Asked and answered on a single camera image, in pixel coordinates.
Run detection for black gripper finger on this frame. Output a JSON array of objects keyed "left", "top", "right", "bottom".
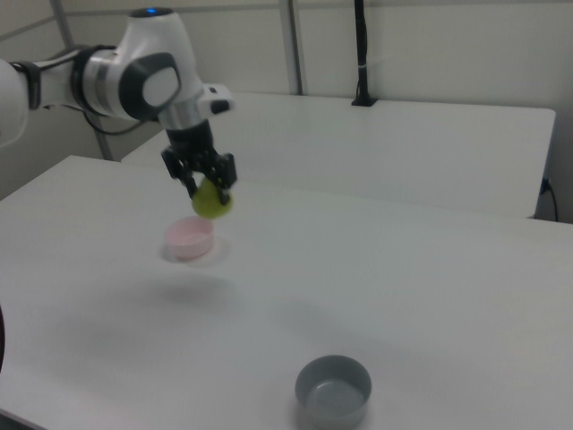
[
  {"left": 160, "top": 145, "right": 201, "bottom": 201},
  {"left": 198, "top": 150, "right": 237, "bottom": 205}
]

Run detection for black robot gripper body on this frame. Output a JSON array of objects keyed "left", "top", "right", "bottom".
[{"left": 165, "top": 116, "right": 217, "bottom": 159}]

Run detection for green pear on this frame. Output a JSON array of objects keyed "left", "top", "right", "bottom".
[{"left": 191, "top": 176, "right": 235, "bottom": 221}]

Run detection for pink bowl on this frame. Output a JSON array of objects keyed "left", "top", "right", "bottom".
[{"left": 164, "top": 216, "right": 216, "bottom": 262}]

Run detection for grey bowl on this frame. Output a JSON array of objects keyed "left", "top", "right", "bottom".
[{"left": 294, "top": 355, "right": 373, "bottom": 430}]

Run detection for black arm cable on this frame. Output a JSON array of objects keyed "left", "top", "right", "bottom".
[{"left": 38, "top": 44, "right": 149, "bottom": 136}]

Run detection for grey partition post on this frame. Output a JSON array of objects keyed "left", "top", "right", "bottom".
[{"left": 278, "top": 0, "right": 311, "bottom": 96}]

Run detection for black camera pole with base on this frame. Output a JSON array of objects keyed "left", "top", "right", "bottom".
[{"left": 350, "top": 0, "right": 378, "bottom": 108}]

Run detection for black power cable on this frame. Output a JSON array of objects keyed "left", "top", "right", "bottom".
[{"left": 538, "top": 176, "right": 560, "bottom": 221}]

